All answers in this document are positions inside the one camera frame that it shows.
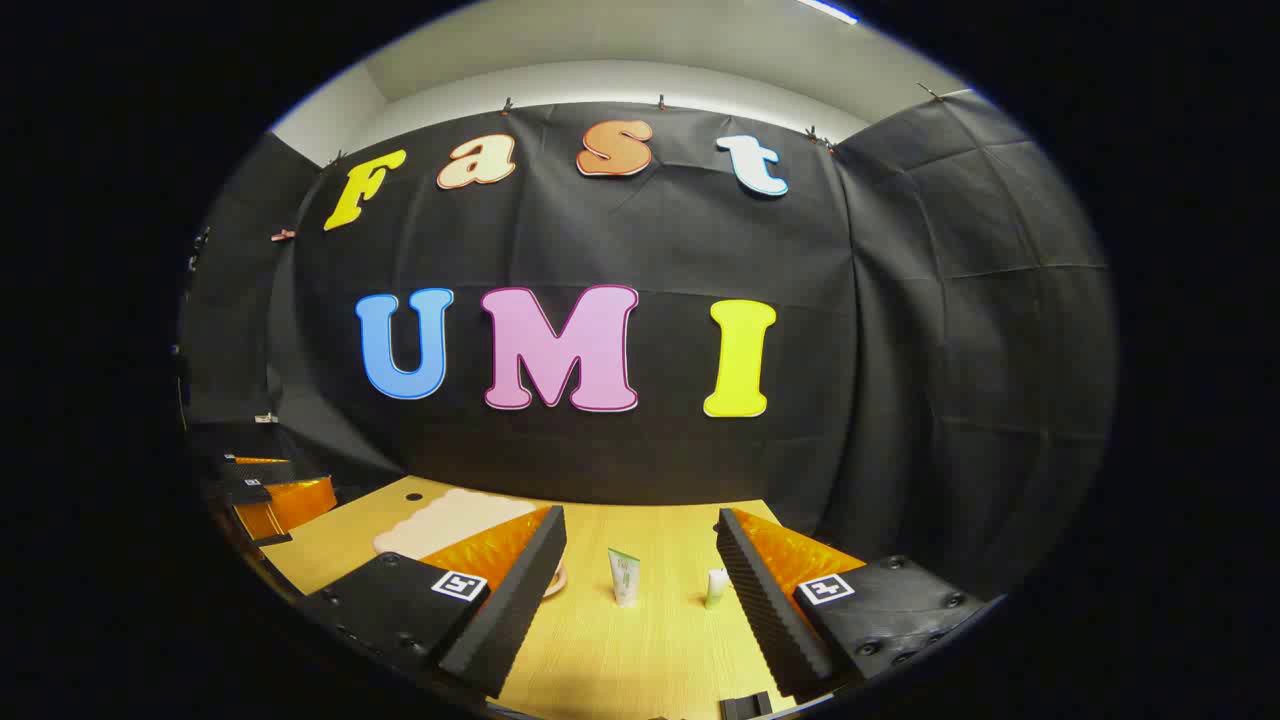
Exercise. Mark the small white cream tube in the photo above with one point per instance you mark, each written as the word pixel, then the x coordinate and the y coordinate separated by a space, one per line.
pixel 716 588

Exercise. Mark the row of backdrop clips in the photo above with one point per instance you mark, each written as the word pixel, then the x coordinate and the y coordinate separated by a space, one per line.
pixel 507 104

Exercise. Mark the green and white cream tube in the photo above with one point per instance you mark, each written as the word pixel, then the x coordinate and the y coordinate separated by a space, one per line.
pixel 623 578

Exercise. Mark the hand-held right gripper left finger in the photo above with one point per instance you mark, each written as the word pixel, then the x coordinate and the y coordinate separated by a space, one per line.
pixel 520 600

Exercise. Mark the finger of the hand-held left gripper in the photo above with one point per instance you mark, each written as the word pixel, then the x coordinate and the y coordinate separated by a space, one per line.
pixel 290 505
pixel 250 482

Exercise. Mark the pink suitcase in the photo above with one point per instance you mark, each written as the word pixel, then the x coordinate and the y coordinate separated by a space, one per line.
pixel 450 515

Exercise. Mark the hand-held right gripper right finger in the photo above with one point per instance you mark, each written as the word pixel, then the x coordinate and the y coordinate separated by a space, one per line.
pixel 765 600

